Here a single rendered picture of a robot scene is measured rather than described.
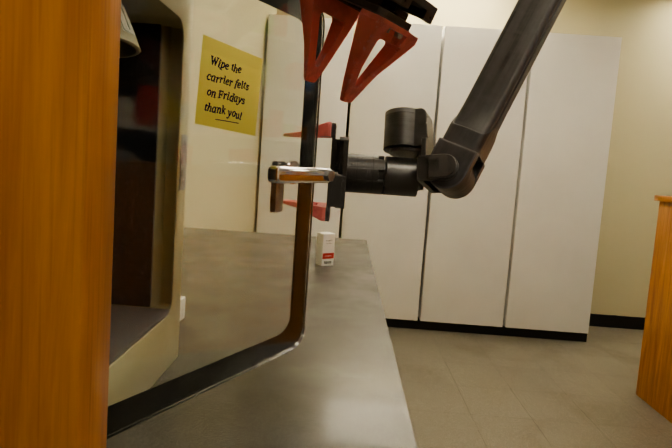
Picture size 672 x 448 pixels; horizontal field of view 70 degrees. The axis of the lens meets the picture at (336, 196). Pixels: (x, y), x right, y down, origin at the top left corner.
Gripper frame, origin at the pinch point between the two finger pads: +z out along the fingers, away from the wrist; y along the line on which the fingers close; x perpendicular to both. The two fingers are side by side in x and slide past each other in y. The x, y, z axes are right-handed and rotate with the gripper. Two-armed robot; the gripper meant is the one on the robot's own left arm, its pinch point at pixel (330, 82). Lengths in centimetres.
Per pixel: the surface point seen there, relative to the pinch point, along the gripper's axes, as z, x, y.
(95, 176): 6.3, -22.4, 6.1
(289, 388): 35.2, 8.4, 6.0
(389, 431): 29.6, 8.5, 18.3
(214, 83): 4.2, -6.0, -7.2
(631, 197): 19, 414, 12
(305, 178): 9.5, 1.8, 0.4
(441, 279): 124, 290, -55
